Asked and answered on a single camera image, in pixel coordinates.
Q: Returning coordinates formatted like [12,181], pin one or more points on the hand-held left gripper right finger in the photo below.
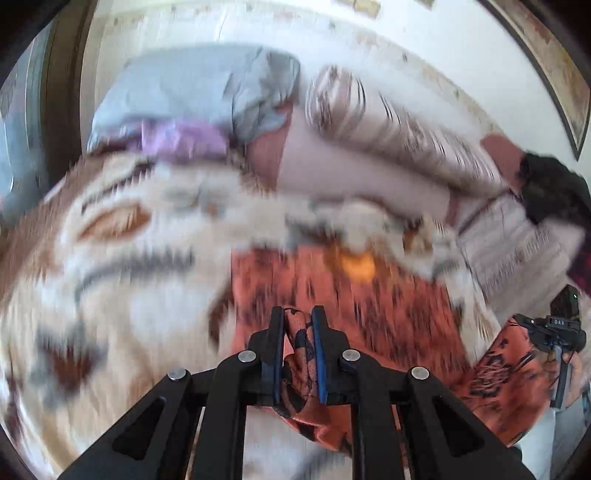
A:
[318,360]

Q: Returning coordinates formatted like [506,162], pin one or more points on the glass window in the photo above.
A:
[23,129]

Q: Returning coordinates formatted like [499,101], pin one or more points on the striped floral cushion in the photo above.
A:
[517,249]

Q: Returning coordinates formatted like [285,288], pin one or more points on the orange black floral garment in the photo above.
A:
[369,314]

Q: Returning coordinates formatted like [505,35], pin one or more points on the person's right hand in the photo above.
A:
[579,376]

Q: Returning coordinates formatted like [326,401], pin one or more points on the pink bed sheet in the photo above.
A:
[332,161]

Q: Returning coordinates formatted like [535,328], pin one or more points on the grey pillow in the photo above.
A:
[198,92]

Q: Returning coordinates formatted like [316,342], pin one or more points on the dark furry cloth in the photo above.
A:
[551,189]

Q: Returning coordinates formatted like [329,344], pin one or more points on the beige leaf print blanket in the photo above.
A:
[138,286]

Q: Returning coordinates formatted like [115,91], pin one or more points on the framed wall picture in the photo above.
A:
[549,69]

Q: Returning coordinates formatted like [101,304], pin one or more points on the purple floral cloth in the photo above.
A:
[184,138]

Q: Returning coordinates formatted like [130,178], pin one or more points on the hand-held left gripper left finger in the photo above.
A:
[279,364]

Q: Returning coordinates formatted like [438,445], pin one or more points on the striped floral bolster pillow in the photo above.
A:
[406,138]

